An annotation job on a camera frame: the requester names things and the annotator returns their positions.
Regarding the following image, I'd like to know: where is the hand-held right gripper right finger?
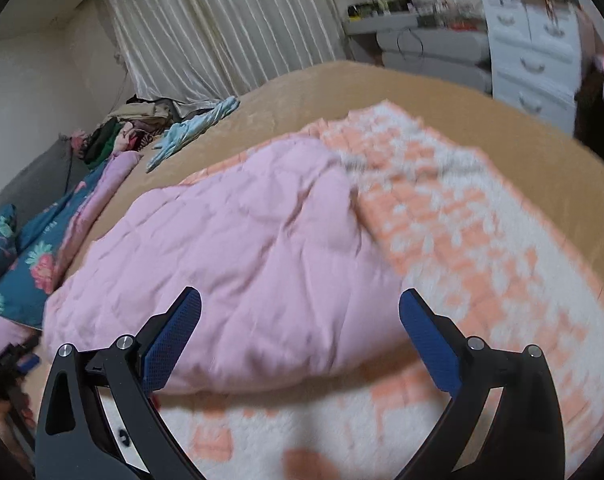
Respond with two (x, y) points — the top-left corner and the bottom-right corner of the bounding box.
(392, 287), (567, 480)

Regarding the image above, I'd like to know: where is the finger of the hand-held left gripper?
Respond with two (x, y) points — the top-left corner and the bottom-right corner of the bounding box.
(0, 334), (42, 377)

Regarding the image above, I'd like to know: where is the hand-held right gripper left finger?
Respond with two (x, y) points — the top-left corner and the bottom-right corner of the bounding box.
(34, 286), (206, 480)

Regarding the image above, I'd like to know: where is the pink quilted jacket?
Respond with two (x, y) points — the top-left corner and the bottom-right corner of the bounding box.
(44, 135), (413, 393)

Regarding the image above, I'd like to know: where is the pile of clothes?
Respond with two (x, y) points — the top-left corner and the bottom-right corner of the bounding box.
(69, 96), (185, 168)

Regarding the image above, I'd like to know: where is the teal floral quilt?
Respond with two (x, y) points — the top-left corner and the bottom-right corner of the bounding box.
(0, 152), (143, 346)

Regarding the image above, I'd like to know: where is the orange checked fleece blanket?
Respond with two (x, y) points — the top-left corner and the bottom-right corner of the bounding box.
(97, 100), (604, 480)

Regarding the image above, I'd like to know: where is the grey headboard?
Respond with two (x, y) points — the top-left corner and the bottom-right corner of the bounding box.
(0, 137), (90, 216)

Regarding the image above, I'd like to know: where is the light blue garment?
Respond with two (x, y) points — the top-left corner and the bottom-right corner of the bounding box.
(146, 96), (242, 173)

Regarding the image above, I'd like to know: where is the tan bed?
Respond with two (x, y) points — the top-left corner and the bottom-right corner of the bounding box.
(57, 60), (604, 321)

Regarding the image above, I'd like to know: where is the grey desk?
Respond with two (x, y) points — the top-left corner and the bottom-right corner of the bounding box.
(344, 0), (493, 93)

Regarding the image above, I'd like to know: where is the cream pleated curtain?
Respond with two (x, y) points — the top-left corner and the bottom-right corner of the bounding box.
(99, 0), (348, 103)

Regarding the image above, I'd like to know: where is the white drawer cabinet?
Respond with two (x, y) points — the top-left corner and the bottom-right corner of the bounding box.
(479, 0), (585, 133)

